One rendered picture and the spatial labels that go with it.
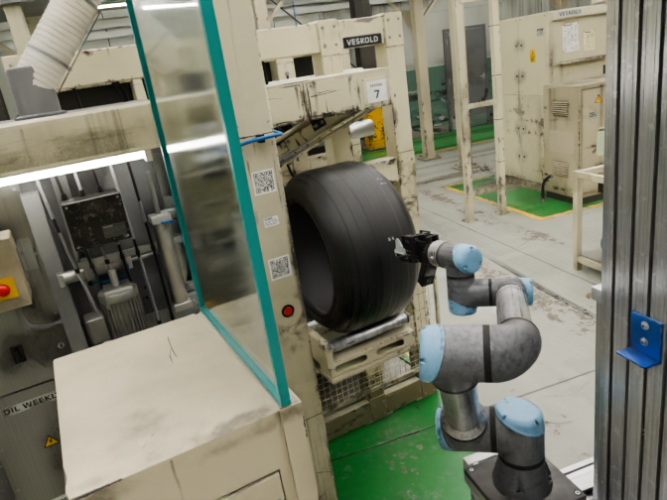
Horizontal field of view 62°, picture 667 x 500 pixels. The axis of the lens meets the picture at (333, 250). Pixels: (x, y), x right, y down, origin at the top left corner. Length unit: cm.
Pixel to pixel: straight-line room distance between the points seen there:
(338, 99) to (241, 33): 56
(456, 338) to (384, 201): 78
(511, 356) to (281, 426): 45
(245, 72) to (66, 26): 54
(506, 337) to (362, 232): 73
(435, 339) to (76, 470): 68
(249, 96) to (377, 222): 55
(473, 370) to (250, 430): 44
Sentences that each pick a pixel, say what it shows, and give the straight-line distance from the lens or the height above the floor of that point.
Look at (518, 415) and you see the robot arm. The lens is 150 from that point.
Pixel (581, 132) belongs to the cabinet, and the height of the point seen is 78.
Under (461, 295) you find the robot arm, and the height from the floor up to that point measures 121.
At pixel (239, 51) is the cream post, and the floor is 190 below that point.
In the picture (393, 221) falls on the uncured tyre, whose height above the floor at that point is 132.
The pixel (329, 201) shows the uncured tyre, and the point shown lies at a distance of 175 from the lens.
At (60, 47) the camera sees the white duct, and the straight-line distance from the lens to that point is 191.
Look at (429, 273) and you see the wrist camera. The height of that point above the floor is 121.
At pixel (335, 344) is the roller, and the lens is 193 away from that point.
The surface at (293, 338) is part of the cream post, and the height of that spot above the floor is 95.
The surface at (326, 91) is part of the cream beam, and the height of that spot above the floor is 173.
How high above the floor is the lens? 184
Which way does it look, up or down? 19 degrees down
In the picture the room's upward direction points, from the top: 9 degrees counter-clockwise
